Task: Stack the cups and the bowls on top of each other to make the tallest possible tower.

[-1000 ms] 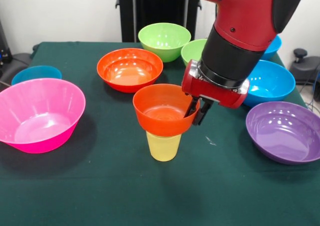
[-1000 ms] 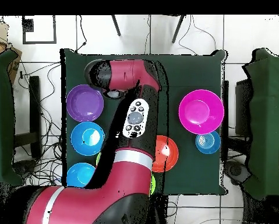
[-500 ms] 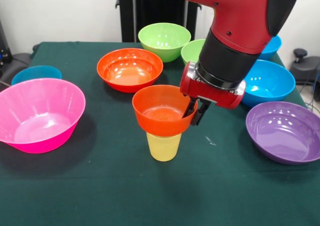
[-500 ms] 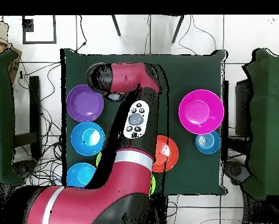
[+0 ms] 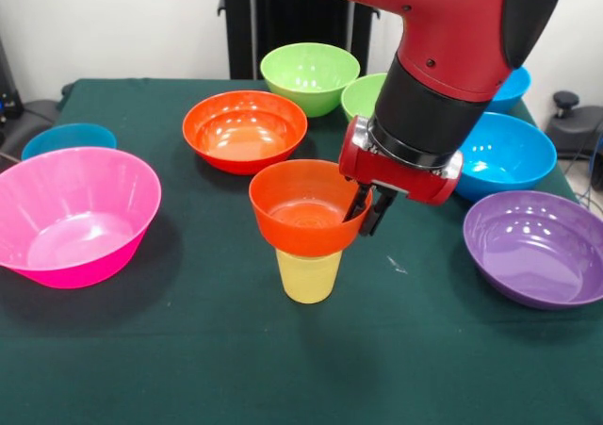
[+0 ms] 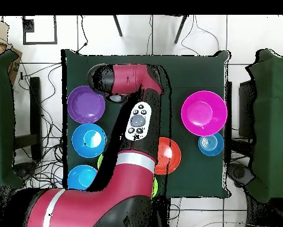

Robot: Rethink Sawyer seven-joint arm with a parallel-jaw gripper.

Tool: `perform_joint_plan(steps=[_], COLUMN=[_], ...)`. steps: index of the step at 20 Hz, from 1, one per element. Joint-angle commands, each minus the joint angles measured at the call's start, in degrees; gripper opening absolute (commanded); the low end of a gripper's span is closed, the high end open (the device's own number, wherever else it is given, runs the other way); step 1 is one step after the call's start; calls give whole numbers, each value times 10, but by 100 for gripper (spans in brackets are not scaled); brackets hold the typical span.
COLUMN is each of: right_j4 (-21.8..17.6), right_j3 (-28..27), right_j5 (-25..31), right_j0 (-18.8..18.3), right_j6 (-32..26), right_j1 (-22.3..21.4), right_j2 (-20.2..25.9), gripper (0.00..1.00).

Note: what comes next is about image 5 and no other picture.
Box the black stand with knob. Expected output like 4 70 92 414
546 90 603 155

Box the large pink bowl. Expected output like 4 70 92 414
0 146 163 290

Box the small blue bowl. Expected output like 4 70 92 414
21 123 118 161

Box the green bowl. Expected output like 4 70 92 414
259 41 362 119
340 72 388 123

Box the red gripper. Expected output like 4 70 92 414
337 114 464 237

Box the yellow plastic cup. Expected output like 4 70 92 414
275 248 344 304

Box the small orange bowl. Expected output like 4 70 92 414
248 158 374 257

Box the purple bowl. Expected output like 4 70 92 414
462 189 603 311

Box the black equipment box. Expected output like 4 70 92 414
0 38 24 120

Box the dark green tablecloth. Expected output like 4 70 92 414
0 76 603 425

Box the large blue bowl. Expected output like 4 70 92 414
451 111 558 204
484 65 532 115

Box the large orange-red bowl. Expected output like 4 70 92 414
182 90 309 176

